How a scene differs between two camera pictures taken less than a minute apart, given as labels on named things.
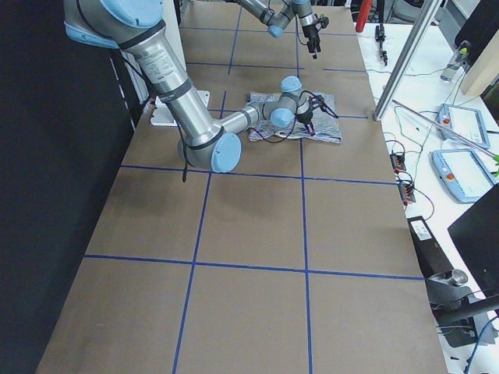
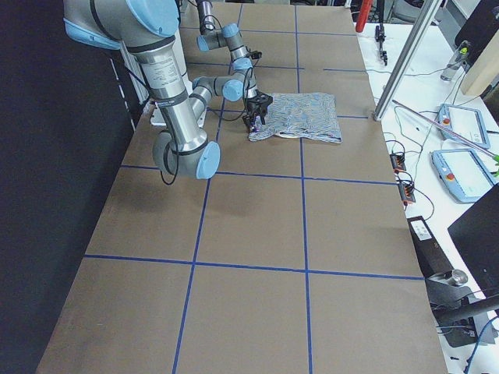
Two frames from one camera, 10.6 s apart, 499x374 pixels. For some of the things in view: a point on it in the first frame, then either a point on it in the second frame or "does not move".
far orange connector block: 398,163 does not move
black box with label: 432,257 does not move
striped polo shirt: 326,124 does not move
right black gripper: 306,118 → 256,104
